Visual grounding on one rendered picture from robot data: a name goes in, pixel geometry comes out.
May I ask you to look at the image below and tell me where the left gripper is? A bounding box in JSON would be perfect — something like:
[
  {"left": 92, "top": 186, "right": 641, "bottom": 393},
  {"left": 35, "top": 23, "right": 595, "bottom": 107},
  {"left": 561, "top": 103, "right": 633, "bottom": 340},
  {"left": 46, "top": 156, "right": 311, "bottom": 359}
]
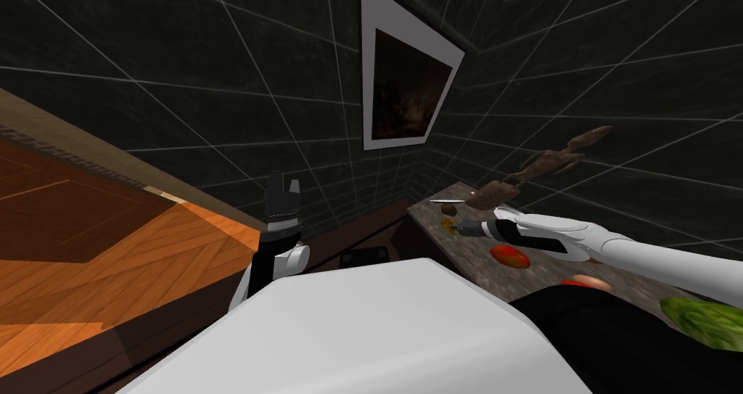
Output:
[{"left": 263, "top": 170, "right": 303, "bottom": 222}]

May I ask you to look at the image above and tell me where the brown branch sculpture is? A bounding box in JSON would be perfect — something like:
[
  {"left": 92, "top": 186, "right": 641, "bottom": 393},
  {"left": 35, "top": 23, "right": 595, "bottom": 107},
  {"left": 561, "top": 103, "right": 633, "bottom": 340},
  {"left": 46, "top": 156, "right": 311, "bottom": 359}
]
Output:
[{"left": 464, "top": 124, "right": 615, "bottom": 212}]

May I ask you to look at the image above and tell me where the green lettuce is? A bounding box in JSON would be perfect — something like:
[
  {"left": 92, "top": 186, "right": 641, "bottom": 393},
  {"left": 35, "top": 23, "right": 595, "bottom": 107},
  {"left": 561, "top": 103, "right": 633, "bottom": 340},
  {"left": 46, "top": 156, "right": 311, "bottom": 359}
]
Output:
[{"left": 658, "top": 297, "right": 743, "bottom": 354}]

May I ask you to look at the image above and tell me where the red and pink apple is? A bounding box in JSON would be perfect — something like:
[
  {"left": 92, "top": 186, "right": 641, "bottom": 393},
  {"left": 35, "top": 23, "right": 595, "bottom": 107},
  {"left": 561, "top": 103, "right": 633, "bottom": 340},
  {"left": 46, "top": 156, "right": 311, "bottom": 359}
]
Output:
[{"left": 559, "top": 274, "right": 614, "bottom": 294}]

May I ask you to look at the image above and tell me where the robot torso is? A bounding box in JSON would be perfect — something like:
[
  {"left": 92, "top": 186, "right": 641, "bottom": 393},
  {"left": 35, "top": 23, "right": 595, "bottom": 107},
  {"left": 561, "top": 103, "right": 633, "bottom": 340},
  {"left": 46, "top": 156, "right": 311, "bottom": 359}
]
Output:
[{"left": 115, "top": 245, "right": 590, "bottom": 394}]

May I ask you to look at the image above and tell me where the white framed dark picture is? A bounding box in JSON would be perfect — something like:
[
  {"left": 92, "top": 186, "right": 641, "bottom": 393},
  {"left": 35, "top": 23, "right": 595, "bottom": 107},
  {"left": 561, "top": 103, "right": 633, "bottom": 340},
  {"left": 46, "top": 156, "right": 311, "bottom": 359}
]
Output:
[{"left": 359, "top": 0, "right": 466, "bottom": 152}]

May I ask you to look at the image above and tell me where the red tomato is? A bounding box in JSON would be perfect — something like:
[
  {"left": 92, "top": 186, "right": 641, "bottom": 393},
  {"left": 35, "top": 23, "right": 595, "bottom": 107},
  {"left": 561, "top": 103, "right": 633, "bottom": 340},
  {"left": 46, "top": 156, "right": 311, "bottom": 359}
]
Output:
[{"left": 490, "top": 244, "right": 532, "bottom": 271}]

